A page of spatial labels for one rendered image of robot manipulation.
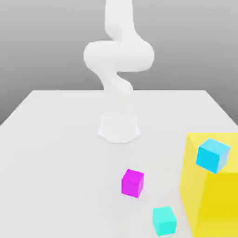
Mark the small magenta cube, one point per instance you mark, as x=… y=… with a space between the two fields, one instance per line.
x=132 y=184

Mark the small sky blue cube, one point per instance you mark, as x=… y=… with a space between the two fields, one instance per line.
x=211 y=156

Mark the large yellow box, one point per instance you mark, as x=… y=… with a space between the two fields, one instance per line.
x=219 y=202

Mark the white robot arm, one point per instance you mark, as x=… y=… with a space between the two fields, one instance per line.
x=119 y=55

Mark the small turquoise cube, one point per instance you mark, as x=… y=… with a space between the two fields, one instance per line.
x=163 y=221

